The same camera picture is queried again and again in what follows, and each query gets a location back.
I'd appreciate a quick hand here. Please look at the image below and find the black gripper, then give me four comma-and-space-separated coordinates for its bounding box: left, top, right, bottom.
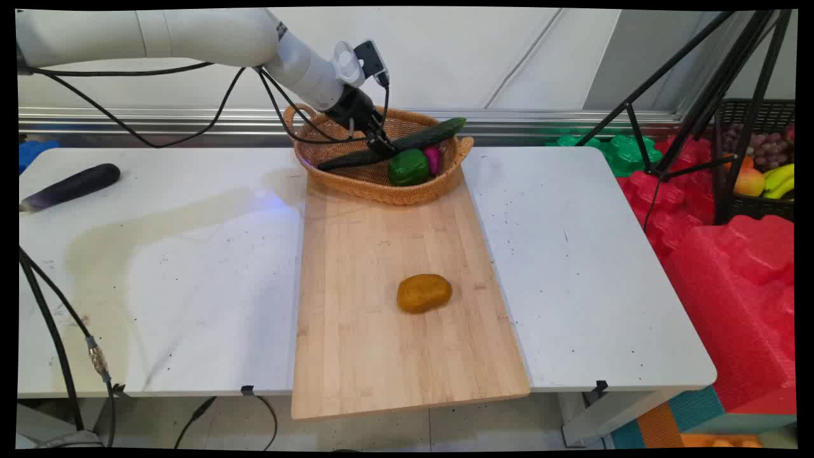
324, 87, 400, 157

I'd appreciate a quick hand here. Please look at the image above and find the brown potato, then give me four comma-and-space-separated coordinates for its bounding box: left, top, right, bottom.
397, 274, 453, 314

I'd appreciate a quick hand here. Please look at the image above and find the green bell pepper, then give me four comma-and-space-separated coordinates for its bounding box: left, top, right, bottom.
388, 148, 432, 187

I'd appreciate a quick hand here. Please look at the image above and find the woven wicker basket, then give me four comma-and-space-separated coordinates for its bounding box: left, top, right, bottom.
284, 104, 475, 206

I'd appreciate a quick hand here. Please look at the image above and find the long green cucumber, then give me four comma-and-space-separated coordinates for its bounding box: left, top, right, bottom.
317, 117, 467, 172

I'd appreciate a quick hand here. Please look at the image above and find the wooden cutting board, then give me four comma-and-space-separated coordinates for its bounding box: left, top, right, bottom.
291, 169, 531, 421

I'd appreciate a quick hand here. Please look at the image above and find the green foam mat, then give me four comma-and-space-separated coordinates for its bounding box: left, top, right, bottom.
546, 132, 663, 178

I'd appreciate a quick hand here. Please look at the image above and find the red foam mat pile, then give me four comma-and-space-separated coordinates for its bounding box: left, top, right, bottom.
616, 135, 721, 258

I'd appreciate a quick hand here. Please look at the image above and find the dark purple eggplant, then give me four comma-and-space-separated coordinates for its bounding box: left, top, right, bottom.
19, 163, 121, 214

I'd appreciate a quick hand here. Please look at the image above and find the black tripod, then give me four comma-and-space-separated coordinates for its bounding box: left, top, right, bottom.
576, 10, 796, 225

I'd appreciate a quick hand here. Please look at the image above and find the white table leg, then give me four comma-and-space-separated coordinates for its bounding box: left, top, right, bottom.
558, 387, 678, 448

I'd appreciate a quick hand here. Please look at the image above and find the blue object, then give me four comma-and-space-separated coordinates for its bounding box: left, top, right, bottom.
18, 140, 62, 174

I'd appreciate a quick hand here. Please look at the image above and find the yellow red mango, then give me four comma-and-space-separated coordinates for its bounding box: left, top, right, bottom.
733, 167, 766, 197

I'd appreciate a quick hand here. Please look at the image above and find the purple grape bunch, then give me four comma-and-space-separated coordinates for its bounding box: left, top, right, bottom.
725, 123, 796, 170

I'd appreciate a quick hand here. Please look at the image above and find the large red foam block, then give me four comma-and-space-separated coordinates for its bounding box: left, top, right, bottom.
661, 214, 797, 415

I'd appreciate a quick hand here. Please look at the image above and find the yellow banana bunch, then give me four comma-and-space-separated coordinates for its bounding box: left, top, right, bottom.
762, 163, 796, 200

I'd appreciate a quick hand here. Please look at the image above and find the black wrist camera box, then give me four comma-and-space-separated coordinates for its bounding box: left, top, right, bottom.
353, 39, 390, 88

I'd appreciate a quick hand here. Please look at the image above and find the white ribbed camera mount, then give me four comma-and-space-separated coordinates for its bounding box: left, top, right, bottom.
330, 41, 367, 87

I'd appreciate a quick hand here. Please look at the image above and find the black camera cable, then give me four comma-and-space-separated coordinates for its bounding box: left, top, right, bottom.
256, 67, 390, 146

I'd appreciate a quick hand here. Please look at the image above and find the metal wall rail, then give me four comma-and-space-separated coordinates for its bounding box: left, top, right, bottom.
18, 106, 684, 138

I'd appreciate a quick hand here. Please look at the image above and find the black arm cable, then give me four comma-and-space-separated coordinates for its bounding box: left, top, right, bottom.
24, 62, 247, 149

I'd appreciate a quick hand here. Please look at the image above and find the thin black floor cable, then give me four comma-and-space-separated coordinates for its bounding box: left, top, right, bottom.
174, 396, 279, 450

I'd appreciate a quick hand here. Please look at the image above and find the cable with silver connector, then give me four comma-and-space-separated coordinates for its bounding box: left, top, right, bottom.
19, 249, 118, 448

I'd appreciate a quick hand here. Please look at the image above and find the thick black cable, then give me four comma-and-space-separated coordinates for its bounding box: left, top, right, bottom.
18, 253, 85, 433

